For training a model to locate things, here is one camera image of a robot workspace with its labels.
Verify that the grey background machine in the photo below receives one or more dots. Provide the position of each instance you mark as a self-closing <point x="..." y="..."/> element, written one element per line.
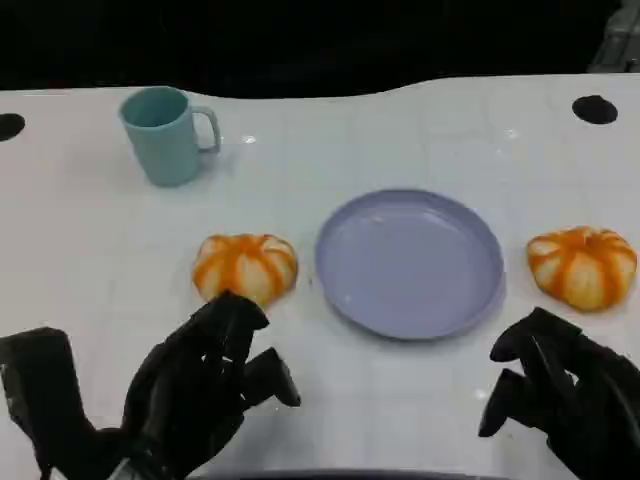
<point x="617" y="35"/>

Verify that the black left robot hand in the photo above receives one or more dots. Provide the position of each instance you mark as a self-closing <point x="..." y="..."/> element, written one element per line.
<point x="175" y="390"/>

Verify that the pale green mug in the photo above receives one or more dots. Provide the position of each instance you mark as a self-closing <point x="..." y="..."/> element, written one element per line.
<point x="160" y="150"/>

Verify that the lilac plate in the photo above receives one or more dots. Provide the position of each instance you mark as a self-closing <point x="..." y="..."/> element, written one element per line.
<point x="407" y="265"/>

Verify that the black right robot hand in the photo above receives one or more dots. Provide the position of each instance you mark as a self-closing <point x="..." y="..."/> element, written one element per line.
<point x="590" y="395"/>

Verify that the orange and white bread roll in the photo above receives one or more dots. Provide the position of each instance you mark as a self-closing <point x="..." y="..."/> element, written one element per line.
<point x="245" y="267"/>
<point x="582" y="267"/>

